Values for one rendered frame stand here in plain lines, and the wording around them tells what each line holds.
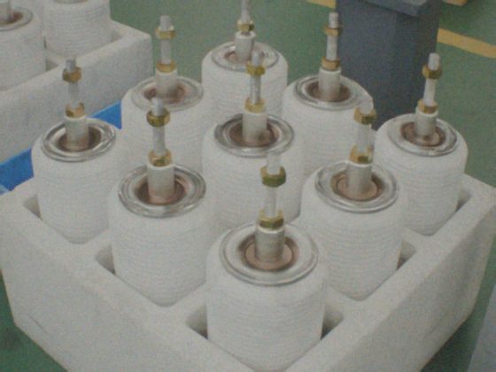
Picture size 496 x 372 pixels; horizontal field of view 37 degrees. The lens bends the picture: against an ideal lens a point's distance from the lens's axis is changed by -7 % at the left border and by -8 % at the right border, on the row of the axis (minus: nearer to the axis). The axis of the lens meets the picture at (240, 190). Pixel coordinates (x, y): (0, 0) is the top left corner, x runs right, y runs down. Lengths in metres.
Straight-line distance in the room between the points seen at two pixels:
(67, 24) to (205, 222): 0.49
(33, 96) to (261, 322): 0.52
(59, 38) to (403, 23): 0.46
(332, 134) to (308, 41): 0.75
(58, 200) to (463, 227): 0.39
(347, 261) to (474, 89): 0.81
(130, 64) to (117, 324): 0.51
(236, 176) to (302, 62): 0.75
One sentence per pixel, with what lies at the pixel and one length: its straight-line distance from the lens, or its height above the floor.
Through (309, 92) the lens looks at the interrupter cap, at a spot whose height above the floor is 0.25.
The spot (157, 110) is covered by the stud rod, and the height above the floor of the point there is 0.33.
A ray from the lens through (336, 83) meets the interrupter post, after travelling 0.81.
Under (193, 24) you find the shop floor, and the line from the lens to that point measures 1.60.
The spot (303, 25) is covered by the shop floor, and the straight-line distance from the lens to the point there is 1.60.
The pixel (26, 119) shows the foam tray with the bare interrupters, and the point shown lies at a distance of 1.02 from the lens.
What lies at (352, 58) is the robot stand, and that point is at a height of 0.19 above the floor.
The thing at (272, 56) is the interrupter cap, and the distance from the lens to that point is 0.89.
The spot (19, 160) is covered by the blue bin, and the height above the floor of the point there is 0.11.
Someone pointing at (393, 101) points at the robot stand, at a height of 0.15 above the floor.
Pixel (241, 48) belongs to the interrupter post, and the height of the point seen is 0.27.
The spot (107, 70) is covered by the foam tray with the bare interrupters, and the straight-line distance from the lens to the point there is 1.08.
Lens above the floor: 0.65
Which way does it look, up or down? 36 degrees down
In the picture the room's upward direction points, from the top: 1 degrees clockwise
